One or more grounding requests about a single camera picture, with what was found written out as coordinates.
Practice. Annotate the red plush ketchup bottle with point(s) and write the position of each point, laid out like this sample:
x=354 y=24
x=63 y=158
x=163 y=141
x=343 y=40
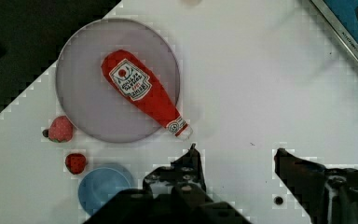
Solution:
x=140 y=86

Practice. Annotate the blue bowl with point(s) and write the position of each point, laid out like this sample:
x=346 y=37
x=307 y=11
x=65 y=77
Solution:
x=101 y=184

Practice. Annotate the red plush strawberry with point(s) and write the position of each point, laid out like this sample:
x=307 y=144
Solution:
x=75 y=163

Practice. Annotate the black toaster oven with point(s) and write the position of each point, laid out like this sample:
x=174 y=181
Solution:
x=342 y=18

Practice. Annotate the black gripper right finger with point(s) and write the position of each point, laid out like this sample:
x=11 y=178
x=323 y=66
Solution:
x=328 y=195

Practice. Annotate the grey round plate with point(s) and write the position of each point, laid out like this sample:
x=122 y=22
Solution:
x=86 y=97

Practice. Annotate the pink plush strawberry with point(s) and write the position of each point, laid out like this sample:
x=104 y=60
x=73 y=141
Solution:
x=61 y=130

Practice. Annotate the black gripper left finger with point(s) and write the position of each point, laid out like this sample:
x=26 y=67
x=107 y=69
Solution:
x=179 y=185

